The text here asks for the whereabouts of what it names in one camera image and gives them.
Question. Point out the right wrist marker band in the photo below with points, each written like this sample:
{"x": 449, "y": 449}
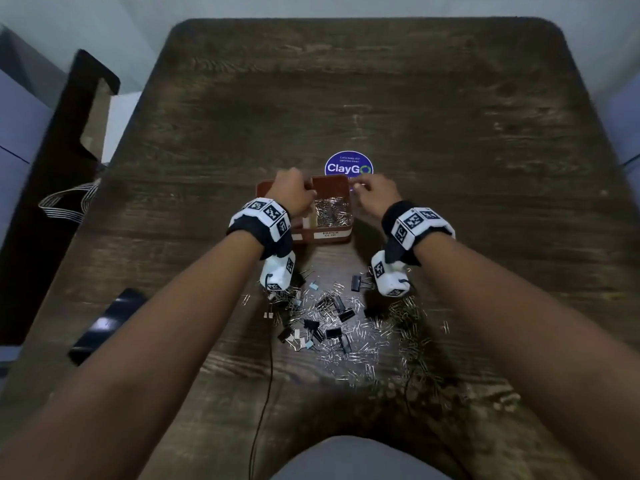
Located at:
{"x": 414, "y": 227}

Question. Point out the person's left hand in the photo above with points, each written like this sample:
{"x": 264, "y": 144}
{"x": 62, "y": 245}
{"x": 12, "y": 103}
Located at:
{"x": 286, "y": 188}

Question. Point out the round blue sticker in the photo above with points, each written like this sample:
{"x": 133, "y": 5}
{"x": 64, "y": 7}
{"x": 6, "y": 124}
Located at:
{"x": 348, "y": 162}

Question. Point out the wrist marker band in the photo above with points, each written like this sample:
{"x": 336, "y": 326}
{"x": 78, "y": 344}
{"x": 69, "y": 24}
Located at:
{"x": 414, "y": 227}
{"x": 264, "y": 222}

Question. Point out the person's right forearm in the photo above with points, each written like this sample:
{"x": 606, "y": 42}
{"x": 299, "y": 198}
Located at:
{"x": 525, "y": 339}

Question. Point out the person's grey clothing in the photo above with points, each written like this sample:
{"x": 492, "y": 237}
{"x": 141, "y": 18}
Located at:
{"x": 357, "y": 459}

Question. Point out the person's left fingers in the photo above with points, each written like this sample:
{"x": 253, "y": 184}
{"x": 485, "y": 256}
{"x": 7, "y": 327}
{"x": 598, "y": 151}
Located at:
{"x": 309, "y": 198}

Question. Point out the heap of boxed paper clips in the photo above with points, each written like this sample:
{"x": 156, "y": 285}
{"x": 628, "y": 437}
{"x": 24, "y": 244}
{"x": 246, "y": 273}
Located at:
{"x": 334, "y": 212}

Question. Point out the person's left forearm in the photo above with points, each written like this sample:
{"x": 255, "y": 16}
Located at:
{"x": 150, "y": 344}

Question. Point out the person's right fingers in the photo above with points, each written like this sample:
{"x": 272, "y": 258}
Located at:
{"x": 358, "y": 188}

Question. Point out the brown compartment box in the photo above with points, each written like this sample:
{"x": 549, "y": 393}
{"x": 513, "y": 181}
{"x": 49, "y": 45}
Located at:
{"x": 330, "y": 234}

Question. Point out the person's right hand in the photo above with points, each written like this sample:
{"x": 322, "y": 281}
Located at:
{"x": 376, "y": 192}

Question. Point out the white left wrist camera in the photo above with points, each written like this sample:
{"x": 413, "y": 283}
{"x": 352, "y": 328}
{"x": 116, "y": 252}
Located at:
{"x": 278, "y": 272}

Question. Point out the scattered pile of silver paper clips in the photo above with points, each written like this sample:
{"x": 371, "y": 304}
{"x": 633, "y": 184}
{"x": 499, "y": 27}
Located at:
{"x": 370, "y": 349}

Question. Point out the black phone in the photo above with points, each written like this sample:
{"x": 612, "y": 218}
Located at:
{"x": 106, "y": 324}

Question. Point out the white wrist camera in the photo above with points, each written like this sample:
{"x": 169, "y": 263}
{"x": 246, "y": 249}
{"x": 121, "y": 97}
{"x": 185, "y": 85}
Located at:
{"x": 390, "y": 277}
{"x": 278, "y": 272}

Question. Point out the group of black binder clips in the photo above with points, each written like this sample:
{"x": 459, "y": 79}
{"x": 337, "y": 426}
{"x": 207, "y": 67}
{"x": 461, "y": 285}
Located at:
{"x": 330, "y": 319}

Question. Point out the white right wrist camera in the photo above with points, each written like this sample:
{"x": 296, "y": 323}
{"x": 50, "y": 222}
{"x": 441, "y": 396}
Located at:
{"x": 390, "y": 277}

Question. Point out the black chair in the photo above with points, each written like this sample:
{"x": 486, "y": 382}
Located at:
{"x": 45, "y": 194}

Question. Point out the left wrist marker band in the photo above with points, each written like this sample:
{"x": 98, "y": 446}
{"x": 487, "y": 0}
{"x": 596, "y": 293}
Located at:
{"x": 264, "y": 222}

